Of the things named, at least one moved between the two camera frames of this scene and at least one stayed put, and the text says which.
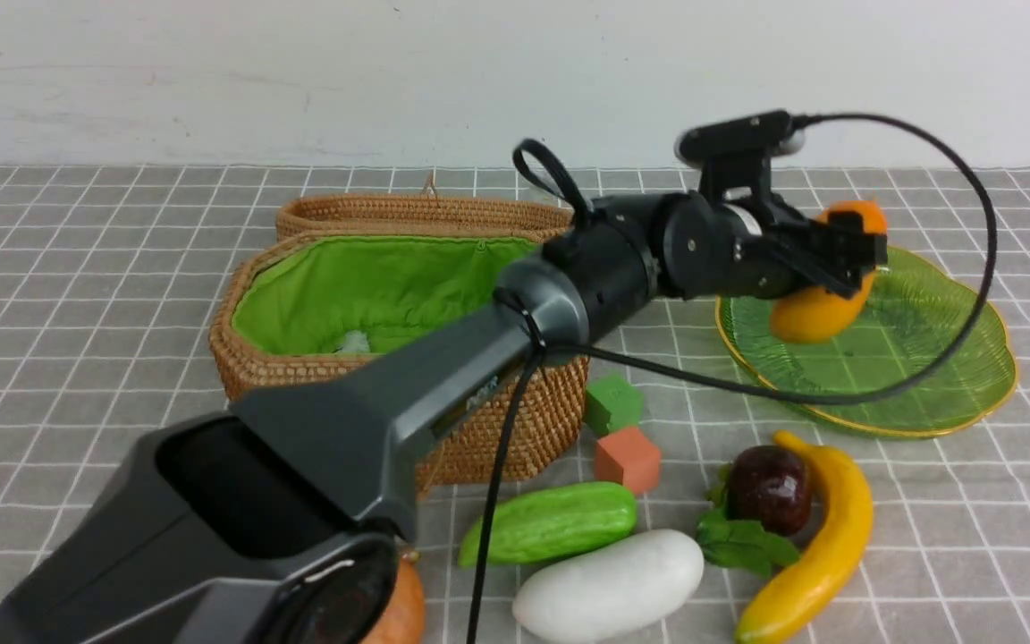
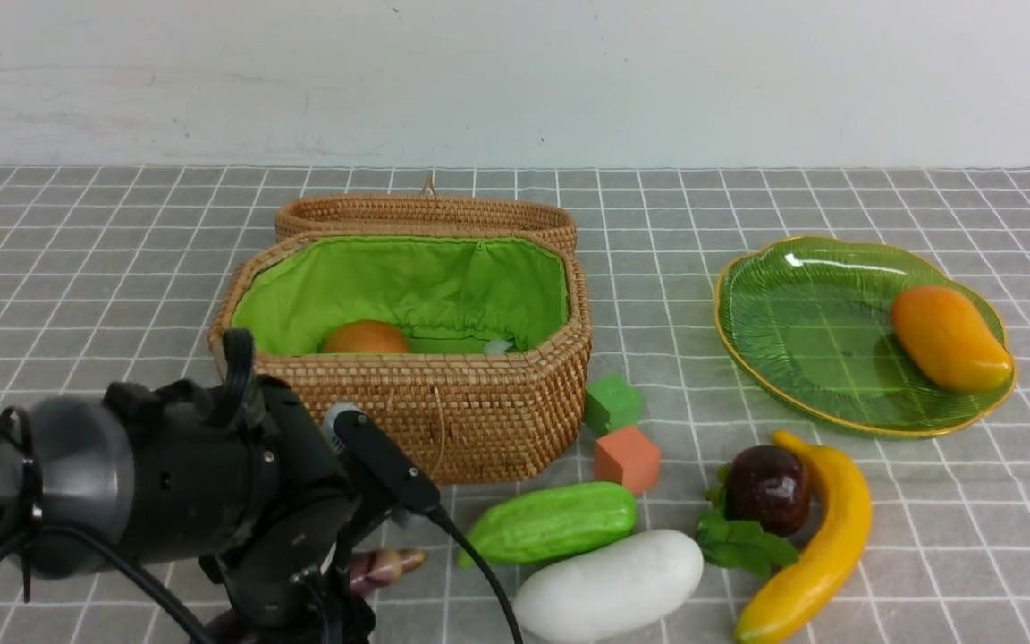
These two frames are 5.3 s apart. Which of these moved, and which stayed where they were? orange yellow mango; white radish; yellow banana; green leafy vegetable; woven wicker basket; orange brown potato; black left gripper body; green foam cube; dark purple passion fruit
Moved: black left gripper body; orange yellow mango; orange brown potato
Stayed: green leafy vegetable; green foam cube; white radish; dark purple passion fruit; woven wicker basket; yellow banana
